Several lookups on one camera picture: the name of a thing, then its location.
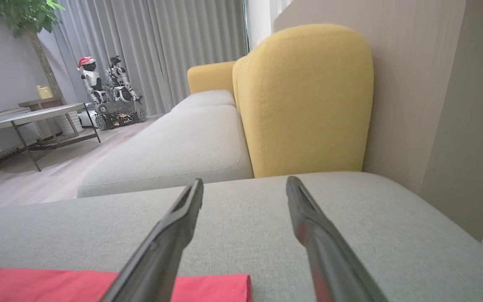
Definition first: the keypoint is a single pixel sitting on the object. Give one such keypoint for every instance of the large grey sofa chaise cushion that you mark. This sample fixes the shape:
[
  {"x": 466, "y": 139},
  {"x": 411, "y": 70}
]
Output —
[{"x": 245, "y": 226}]

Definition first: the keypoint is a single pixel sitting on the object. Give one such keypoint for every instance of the wooden side table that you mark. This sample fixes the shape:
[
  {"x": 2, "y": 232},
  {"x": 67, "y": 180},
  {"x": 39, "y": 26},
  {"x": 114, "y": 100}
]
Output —
[{"x": 40, "y": 102}]

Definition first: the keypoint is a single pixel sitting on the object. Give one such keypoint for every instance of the white robot with santa hat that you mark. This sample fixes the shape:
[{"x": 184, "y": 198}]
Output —
[{"x": 92, "y": 79}]

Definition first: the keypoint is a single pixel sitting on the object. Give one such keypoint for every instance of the red white basketball jersey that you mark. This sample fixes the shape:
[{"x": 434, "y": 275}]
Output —
[{"x": 36, "y": 285}]

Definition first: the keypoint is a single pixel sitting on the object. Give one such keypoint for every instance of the small white appliance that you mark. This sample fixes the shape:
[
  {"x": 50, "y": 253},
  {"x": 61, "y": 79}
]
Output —
[{"x": 87, "y": 119}]

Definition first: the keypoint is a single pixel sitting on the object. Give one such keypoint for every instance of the yellow sofa backrest cushion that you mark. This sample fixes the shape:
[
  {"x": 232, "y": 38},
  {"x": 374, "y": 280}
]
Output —
[
  {"x": 304, "y": 100},
  {"x": 235, "y": 84}
]

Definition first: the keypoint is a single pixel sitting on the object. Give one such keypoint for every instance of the small yellow object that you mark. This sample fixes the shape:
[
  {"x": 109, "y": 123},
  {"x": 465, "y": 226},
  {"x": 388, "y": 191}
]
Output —
[{"x": 44, "y": 92}]

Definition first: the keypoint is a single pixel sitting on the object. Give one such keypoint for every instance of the small grey sofa seat cushion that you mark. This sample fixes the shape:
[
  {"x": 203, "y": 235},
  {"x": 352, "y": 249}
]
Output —
[{"x": 206, "y": 98}]

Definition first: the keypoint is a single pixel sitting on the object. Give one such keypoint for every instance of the white black toy robot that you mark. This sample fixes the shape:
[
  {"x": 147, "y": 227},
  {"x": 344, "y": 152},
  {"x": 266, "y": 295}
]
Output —
[{"x": 120, "y": 82}]

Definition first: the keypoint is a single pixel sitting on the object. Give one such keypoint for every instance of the yellow sofa armrest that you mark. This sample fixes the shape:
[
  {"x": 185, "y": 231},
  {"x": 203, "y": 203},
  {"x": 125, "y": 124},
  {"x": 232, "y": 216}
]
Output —
[{"x": 212, "y": 77}]

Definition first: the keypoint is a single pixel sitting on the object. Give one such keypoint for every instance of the grey pleated curtain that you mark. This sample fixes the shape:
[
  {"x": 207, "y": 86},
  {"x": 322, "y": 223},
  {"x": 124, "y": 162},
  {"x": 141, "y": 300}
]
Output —
[{"x": 162, "y": 46}]

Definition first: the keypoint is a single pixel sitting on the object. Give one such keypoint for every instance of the green indoor tree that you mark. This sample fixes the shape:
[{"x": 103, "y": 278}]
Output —
[{"x": 23, "y": 14}]

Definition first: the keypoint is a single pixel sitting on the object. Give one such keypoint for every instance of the grey side table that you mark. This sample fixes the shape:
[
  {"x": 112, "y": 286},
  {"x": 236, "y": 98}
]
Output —
[{"x": 36, "y": 114}]

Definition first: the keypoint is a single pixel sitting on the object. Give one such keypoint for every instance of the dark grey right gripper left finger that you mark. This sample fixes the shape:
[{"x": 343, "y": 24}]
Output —
[{"x": 166, "y": 247}]

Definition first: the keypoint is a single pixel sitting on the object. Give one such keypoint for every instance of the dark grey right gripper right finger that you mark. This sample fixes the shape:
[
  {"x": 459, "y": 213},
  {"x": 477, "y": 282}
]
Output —
[{"x": 325, "y": 251}]

